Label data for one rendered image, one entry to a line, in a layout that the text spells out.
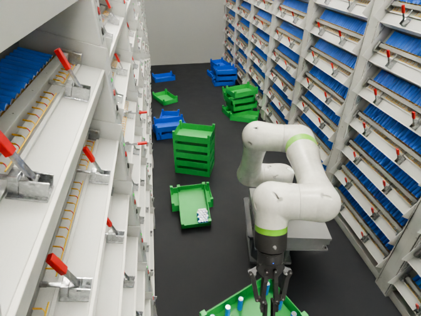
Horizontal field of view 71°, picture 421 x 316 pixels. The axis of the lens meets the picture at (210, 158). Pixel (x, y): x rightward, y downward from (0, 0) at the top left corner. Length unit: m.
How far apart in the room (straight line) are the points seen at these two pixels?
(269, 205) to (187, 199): 1.39
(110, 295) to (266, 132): 0.78
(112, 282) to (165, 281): 1.11
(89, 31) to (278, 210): 0.62
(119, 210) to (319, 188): 0.55
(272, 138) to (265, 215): 0.43
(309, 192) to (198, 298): 1.11
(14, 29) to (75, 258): 0.35
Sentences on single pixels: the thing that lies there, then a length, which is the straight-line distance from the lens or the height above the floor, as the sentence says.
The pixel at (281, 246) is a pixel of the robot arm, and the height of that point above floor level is 0.87.
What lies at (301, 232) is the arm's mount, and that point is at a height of 0.38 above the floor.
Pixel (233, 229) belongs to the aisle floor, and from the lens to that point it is 2.07.
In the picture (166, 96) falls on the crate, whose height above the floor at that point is 0.00.
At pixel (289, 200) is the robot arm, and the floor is 1.00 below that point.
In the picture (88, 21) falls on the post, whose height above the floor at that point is 1.41.
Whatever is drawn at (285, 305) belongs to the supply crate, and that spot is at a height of 0.49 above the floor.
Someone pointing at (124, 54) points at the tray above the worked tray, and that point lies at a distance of 1.48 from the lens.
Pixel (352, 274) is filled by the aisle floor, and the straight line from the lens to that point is 2.03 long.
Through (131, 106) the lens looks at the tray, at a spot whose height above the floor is 0.93.
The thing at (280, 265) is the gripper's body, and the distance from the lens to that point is 0.94.
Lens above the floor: 1.53
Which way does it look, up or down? 35 degrees down
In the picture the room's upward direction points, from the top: straight up
